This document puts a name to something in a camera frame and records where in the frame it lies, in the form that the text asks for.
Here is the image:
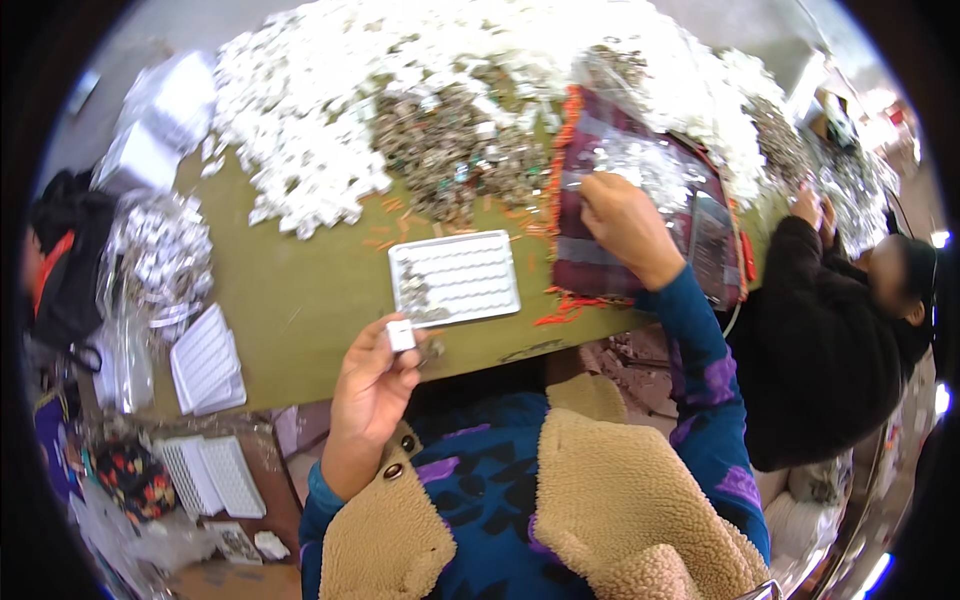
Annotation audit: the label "person's left hand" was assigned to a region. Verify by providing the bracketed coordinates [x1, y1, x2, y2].
[328, 312, 429, 453]

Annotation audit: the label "person's right hand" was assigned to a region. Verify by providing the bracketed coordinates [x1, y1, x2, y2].
[577, 171, 688, 293]

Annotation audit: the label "small white plastic part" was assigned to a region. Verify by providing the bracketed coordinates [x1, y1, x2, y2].
[385, 318, 418, 354]

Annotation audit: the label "plaid cloth with orange fringe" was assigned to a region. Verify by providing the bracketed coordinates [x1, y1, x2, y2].
[534, 84, 753, 328]

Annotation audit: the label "clear bag of silver parts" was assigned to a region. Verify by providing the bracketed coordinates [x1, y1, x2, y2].
[568, 43, 725, 226]

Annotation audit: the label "metal parts in tray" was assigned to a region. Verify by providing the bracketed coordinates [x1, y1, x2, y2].
[396, 257, 453, 325]

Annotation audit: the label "brown wooden stool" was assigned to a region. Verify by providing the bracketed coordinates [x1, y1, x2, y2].
[147, 414, 304, 600]

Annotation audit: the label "white slotted plastic tray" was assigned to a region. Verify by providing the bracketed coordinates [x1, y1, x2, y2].
[387, 229, 523, 330]

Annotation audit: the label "stack of white trays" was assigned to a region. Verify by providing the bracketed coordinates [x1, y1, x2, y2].
[169, 303, 249, 418]

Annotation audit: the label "white perforated trays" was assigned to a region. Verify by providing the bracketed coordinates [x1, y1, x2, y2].
[153, 434, 268, 520]

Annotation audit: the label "scattered orange plastic bits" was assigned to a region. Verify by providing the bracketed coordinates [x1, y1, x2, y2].
[362, 193, 543, 256]

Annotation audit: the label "person's body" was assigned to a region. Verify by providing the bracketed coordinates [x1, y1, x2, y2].
[298, 371, 775, 600]

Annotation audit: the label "small printed packet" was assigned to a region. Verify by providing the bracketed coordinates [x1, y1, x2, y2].
[204, 520, 264, 567]

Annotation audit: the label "heap of shiny metal parts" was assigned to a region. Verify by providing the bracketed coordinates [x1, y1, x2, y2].
[742, 93, 903, 260]

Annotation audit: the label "floral fabric pouch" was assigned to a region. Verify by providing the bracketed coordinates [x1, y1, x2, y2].
[88, 438, 178, 526]

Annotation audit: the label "clear bag of silvery parts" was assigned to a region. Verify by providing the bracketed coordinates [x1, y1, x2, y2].
[96, 187, 216, 350]

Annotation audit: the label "heap of white plastic parts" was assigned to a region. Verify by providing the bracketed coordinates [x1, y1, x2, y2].
[201, 0, 790, 241]

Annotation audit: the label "white plastic bags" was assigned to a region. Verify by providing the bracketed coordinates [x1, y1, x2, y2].
[91, 48, 220, 198]

